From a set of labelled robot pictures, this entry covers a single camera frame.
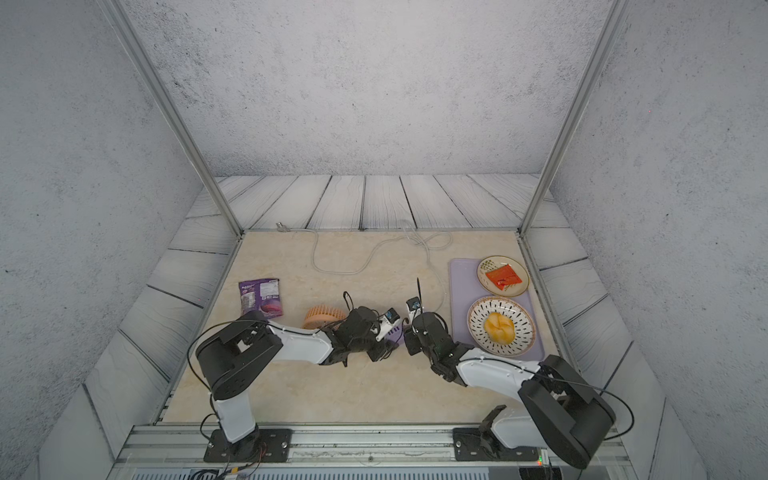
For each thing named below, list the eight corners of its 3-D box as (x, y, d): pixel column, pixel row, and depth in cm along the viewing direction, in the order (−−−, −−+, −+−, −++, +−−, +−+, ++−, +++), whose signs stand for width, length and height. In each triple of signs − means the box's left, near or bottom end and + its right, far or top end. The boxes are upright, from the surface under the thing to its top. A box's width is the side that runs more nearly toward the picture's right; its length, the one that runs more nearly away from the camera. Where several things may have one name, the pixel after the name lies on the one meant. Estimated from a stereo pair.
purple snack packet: (242, 325, 97) (237, 320, 95) (242, 288, 107) (238, 282, 104) (282, 314, 100) (279, 308, 97) (279, 279, 109) (276, 273, 107)
